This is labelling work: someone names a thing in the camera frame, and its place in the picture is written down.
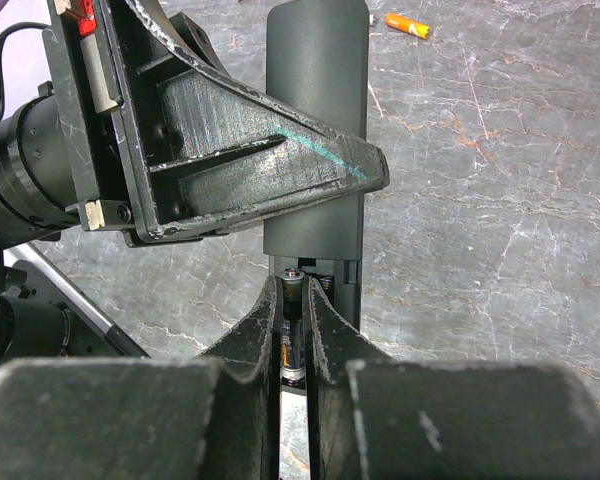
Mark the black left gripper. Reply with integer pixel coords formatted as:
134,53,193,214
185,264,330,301
43,1,219,247

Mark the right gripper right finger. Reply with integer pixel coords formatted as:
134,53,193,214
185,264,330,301
303,279,600,479

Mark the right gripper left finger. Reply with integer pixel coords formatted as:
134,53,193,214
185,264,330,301
0,277,280,479

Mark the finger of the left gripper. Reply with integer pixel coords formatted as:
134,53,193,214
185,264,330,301
124,1,389,240

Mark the black remote control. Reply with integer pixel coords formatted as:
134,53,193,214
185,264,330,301
263,1,369,327

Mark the dark battery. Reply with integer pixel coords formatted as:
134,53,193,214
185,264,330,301
279,269,306,387

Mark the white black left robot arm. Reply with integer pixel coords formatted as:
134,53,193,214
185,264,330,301
0,1,389,364

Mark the orange battery by left gripper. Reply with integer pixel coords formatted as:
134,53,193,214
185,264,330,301
386,13,431,40

